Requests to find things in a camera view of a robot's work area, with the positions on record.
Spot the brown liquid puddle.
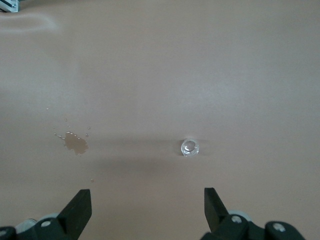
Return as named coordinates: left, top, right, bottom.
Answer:
left=53, top=123, right=91, bottom=156

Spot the grey metal edge bracket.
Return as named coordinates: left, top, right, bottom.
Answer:
left=0, top=0, right=20, bottom=13

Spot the brown table mat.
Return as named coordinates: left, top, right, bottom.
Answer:
left=0, top=0, right=320, bottom=240

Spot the clear glass measuring cup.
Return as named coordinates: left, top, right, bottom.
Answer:
left=179, top=137, right=201, bottom=158

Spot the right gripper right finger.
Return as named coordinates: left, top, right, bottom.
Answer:
left=202, top=187, right=307, bottom=240

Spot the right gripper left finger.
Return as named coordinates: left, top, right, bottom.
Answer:
left=0, top=189, right=92, bottom=240

